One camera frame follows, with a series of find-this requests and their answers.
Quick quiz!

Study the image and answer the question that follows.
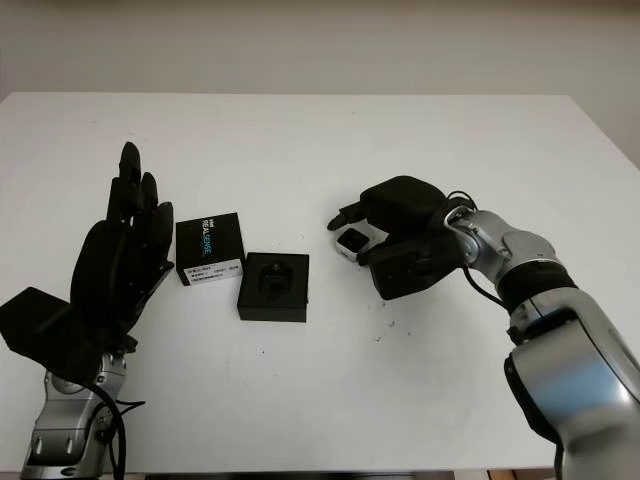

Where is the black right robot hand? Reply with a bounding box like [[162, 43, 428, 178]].
[[327, 175, 448, 265]]

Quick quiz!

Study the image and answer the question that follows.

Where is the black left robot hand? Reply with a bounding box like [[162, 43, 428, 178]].
[[69, 141, 176, 350]]

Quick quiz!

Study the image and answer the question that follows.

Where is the small silver square camera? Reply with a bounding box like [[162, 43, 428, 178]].
[[335, 227, 377, 263]]

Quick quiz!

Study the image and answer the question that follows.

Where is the black RealSense box lid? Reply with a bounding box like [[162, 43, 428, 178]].
[[175, 212, 247, 289]]

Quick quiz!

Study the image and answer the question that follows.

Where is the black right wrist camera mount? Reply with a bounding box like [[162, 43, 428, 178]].
[[368, 234, 469, 302]]

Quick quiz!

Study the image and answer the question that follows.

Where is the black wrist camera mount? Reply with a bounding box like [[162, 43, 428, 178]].
[[0, 286, 102, 387], [368, 234, 469, 302]]

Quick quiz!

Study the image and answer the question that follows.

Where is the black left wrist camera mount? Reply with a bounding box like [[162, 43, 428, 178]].
[[0, 286, 102, 387]]

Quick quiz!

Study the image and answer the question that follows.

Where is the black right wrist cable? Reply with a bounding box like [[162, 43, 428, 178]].
[[439, 189, 524, 346]]

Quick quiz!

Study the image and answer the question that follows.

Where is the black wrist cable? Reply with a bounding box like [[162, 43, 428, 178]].
[[88, 379, 147, 480], [439, 189, 524, 346]]

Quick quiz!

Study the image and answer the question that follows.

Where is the black camera box base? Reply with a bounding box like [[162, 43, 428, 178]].
[[236, 252, 311, 324]]

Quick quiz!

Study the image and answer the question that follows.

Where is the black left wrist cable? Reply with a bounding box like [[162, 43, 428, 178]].
[[88, 379, 147, 480]]

